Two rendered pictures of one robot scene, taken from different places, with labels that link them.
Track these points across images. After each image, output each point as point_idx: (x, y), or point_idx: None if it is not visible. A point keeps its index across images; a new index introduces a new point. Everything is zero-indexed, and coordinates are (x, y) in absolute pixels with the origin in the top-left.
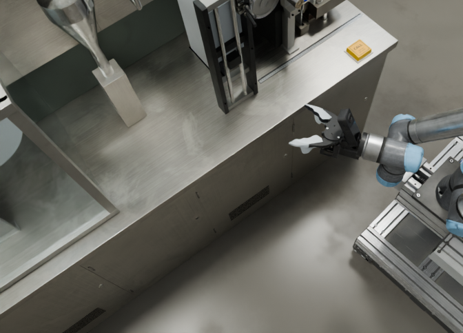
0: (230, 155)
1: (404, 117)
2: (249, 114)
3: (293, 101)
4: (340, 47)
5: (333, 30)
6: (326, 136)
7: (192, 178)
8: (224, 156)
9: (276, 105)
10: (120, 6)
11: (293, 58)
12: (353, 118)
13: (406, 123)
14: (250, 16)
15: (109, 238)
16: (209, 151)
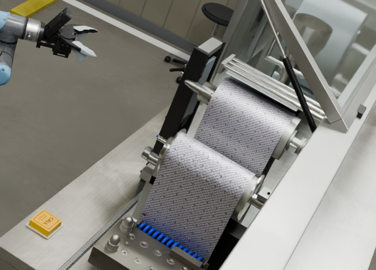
0: (135, 132)
1: (3, 65)
2: (136, 161)
3: (99, 173)
4: (69, 231)
5: (86, 251)
6: (71, 27)
7: (156, 118)
8: (140, 131)
9: (114, 169)
10: None
11: (120, 215)
12: (57, 20)
13: (3, 55)
14: (178, 67)
15: None
16: (155, 135)
